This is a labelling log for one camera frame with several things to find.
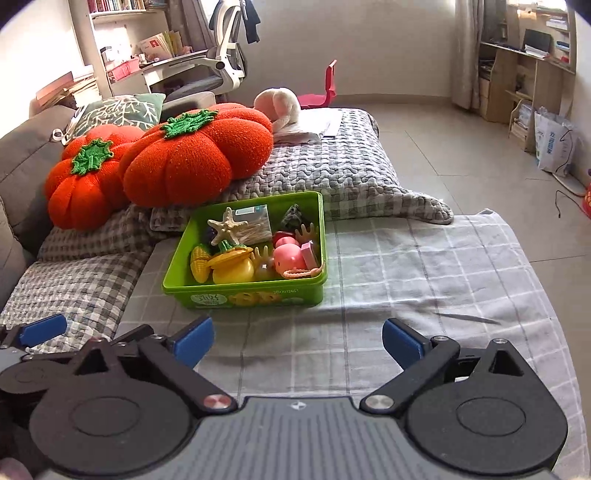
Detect green plastic box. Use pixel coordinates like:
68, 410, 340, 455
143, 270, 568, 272
161, 191, 328, 309

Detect grey grid sheet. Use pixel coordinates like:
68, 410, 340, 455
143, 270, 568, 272
115, 210, 578, 472

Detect yellow toy pumpkin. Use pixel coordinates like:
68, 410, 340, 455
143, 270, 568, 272
206, 240, 254, 268

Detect black laptop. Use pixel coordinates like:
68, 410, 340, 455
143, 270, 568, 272
523, 28, 553, 58

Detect white office chair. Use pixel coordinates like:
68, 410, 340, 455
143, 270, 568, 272
164, 0, 247, 104

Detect grey curtain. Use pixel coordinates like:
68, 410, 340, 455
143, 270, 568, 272
178, 0, 218, 49

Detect amber antler toy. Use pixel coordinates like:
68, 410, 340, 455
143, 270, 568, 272
252, 246, 278, 281

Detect grey sofa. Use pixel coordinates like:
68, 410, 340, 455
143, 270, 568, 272
0, 105, 77, 315

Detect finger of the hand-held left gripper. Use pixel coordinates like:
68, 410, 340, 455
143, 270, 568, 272
22, 324, 155, 365
0, 314, 68, 357

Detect teal patterned cushion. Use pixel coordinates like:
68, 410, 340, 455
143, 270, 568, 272
62, 93, 166, 144

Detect beige starfish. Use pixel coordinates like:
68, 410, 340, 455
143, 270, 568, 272
207, 207, 250, 247

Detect red chair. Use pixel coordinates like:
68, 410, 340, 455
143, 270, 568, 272
298, 60, 338, 109

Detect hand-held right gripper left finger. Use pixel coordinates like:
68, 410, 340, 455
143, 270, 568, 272
69, 316, 238, 414

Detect thin floor cable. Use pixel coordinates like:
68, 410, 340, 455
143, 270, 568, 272
554, 129, 589, 217

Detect pink card box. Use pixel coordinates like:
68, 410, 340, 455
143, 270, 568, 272
300, 240, 321, 269

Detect yellow toy corn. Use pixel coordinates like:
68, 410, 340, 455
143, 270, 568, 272
191, 244, 214, 283

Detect large orange pumpkin cushion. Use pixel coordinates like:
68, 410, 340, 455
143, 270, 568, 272
119, 103, 274, 208

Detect clear cotton swab jar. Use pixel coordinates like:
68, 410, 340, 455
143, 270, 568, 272
231, 204, 274, 243

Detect light curtain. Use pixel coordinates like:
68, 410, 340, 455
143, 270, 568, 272
450, 0, 485, 110

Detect wooden desk shelf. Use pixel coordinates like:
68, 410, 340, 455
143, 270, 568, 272
478, 0, 578, 139

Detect pink pig toy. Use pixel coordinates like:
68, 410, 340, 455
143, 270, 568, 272
272, 232, 308, 278

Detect white paper bag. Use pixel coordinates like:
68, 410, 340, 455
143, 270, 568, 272
534, 107, 578, 175

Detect yellow toy lemon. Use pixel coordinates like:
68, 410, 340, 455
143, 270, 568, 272
212, 259, 256, 284

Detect white papers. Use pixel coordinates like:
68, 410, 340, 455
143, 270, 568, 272
272, 108, 345, 143

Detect grey checkered quilt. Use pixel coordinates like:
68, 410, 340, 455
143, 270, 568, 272
0, 108, 454, 342

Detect white bookshelf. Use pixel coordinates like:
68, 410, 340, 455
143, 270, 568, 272
69, 0, 171, 97

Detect white pink plush toy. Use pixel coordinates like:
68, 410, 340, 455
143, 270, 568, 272
254, 88, 302, 134

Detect brown antler toy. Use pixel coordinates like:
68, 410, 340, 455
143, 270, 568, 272
293, 222, 320, 244

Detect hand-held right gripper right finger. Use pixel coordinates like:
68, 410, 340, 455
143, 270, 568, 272
359, 318, 532, 414

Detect row of thin booklets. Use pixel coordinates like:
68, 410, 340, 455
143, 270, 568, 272
139, 30, 183, 63

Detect white desk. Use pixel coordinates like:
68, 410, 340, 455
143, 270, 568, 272
141, 48, 222, 95

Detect small orange pumpkin cushion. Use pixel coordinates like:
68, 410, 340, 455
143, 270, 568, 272
44, 124, 144, 230

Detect stack of books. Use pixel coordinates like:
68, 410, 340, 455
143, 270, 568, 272
34, 71, 100, 109

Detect dark hanging clothing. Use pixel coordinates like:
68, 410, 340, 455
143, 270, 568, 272
240, 0, 262, 44

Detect pink coil bracelet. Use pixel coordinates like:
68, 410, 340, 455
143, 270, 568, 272
281, 265, 322, 279

